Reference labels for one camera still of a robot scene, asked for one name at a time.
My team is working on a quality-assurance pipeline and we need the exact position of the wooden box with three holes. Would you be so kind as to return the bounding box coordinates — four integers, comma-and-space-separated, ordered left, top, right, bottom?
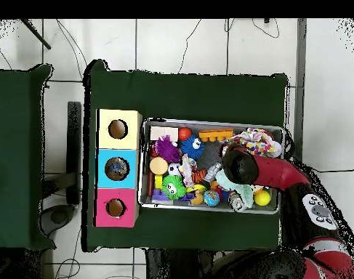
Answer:
94, 108, 143, 228

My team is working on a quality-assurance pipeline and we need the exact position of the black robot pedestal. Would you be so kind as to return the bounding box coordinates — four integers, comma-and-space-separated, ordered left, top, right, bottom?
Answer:
144, 248, 217, 279

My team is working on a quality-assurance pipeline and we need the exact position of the purple spiky ball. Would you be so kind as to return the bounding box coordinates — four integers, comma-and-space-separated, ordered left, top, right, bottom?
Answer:
154, 135, 182, 164

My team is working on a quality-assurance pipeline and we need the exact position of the small soccer ball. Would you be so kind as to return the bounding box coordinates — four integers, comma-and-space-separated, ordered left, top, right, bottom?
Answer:
167, 162, 182, 177

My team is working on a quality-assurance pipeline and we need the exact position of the shallow mesh bin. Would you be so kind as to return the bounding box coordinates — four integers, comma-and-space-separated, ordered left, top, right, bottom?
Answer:
137, 117, 285, 215

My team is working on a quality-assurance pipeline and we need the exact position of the black power cable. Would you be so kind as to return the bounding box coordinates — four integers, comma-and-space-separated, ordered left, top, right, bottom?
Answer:
318, 167, 354, 174

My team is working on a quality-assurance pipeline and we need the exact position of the colourful dotted cloth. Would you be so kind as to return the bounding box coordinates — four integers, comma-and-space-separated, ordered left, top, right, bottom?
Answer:
228, 127, 283, 159

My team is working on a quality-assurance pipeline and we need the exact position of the blue spiky ball with eyes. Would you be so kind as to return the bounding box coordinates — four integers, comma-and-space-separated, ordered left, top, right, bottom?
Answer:
180, 134, 206, 160

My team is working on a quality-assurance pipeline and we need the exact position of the mint green cloth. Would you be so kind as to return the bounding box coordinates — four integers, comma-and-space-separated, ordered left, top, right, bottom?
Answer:
215, 169, 254, 210

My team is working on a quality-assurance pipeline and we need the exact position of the black tripod leg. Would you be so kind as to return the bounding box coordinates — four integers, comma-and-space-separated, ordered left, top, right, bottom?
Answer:
20, 18, 52, 50

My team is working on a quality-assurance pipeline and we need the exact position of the globe print ball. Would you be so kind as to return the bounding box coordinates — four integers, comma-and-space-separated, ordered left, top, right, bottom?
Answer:
203, 190, 221, 207

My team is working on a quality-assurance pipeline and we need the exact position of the green covered side table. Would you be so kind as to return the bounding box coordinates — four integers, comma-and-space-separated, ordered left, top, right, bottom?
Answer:
0, 64, 57, 251

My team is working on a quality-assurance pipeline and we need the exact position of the yellow ball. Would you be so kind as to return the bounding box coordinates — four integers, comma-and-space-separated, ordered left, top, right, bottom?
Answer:
254, 189, 271, 206

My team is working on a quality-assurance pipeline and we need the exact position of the black upright stand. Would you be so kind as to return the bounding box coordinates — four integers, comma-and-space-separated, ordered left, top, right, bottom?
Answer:
65, 101, 82, 206

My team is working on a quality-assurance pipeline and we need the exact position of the grey rounded floor base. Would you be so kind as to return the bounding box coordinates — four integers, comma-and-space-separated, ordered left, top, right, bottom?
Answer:
39, 204, 76, 236

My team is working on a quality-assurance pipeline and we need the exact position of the dark green table cloth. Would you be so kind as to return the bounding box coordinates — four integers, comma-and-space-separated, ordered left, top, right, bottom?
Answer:
81, 59, 289, 256

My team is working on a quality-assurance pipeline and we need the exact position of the crushed patterned metal can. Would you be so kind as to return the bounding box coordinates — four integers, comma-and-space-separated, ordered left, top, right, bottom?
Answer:
228, 193, 245, 211

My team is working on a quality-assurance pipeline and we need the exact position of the green spiky ball with eyes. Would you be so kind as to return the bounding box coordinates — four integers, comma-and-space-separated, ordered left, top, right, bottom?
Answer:
161, 174, 188, 201

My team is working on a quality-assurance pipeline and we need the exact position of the smooth orange ball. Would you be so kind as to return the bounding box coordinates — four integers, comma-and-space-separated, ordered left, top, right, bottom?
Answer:
177, 126, 193, 142

